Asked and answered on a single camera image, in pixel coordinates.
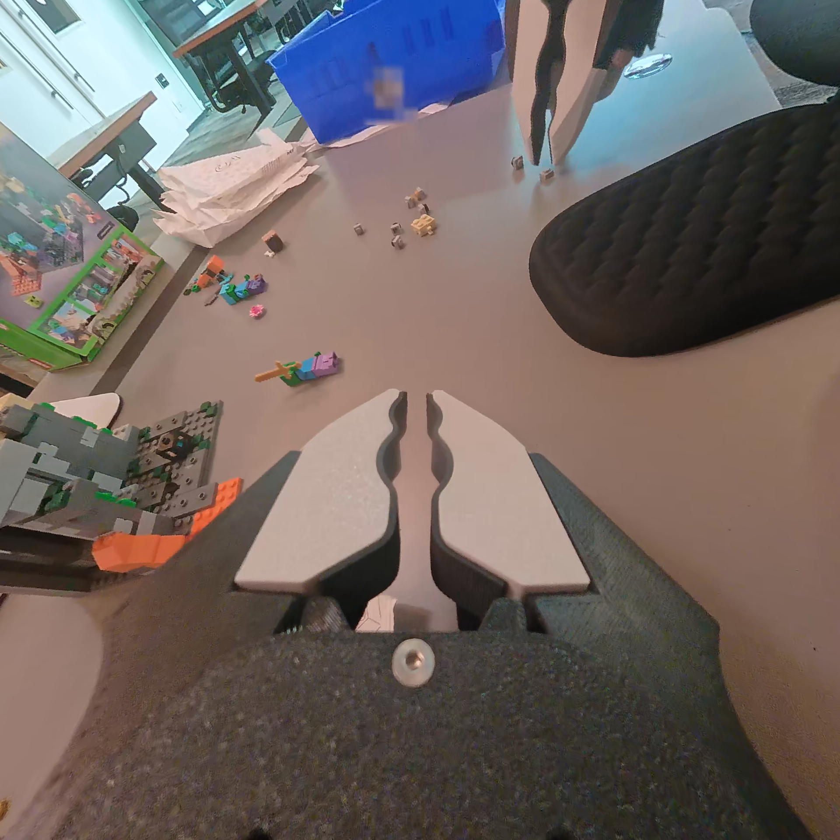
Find grey desk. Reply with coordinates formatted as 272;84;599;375
0;0;840;840

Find pile of white paper bags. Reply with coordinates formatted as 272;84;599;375
153;98;454;249

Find white book stand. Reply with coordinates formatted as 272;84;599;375
49;392;123;429

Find green toy box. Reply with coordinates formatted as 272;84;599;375
0;121;166;373

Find small white printed bag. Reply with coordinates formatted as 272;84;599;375
356;595;396;633

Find grey toy brick building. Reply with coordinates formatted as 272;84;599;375
0;400;244;595

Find orange block toy creature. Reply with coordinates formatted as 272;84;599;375
187;256;234;293

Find black quilted cushion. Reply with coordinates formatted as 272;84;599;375
528;104;840;359

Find black rounded object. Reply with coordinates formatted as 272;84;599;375
748;0;840;86

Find zombie toy figure teal helmet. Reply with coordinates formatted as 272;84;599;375
220;274;269;306

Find zombie toy figure gold sword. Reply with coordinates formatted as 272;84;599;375
255;351;342;388

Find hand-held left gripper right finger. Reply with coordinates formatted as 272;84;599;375
427;390;592;599

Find blue plastic bin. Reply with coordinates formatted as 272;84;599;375
268;0;508;145

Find wooden table black legs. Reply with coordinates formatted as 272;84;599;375
172;0;309;122
49;92;160;214

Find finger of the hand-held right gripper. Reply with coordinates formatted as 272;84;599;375
511;0;565;166
549;0;616;163

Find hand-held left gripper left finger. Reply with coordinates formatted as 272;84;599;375
234;388;408;592

